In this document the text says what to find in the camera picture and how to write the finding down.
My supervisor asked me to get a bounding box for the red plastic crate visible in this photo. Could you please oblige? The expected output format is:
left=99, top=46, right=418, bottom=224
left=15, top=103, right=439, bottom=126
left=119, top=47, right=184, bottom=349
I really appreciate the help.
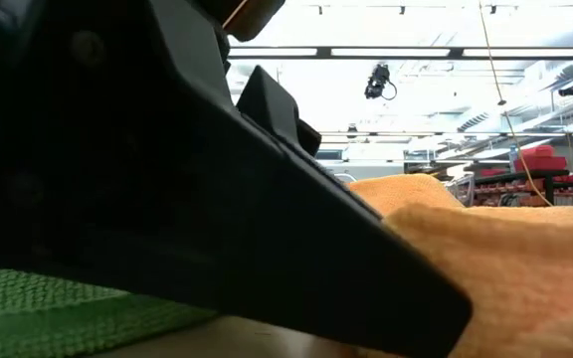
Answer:
left=512, top=143, right=570, bottom=174

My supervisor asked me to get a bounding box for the black background table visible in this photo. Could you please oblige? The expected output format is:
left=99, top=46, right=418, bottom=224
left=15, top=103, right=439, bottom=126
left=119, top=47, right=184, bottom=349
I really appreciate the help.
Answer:
left=475, top=168, right=573, bottom=206

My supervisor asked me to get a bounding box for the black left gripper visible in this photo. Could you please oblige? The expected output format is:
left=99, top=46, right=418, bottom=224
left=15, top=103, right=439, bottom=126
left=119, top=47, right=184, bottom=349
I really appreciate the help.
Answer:
left=191, top=0, right=322, bottom=156

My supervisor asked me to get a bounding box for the green microfiber towel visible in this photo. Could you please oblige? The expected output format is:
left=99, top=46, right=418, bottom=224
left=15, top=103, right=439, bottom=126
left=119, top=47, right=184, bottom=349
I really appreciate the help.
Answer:
left=0, top=268, right=218, bottom=358

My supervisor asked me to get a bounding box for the black overhead frame beam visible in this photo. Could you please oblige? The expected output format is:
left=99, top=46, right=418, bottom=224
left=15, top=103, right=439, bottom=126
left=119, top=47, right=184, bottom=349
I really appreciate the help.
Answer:
left=226, top=46, right=573, bottom=61

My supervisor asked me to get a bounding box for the black overhead camera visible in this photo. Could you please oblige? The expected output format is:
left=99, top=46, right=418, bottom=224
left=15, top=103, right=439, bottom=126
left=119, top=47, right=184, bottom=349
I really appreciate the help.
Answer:
left=363, top=63, right=398, bottom=101

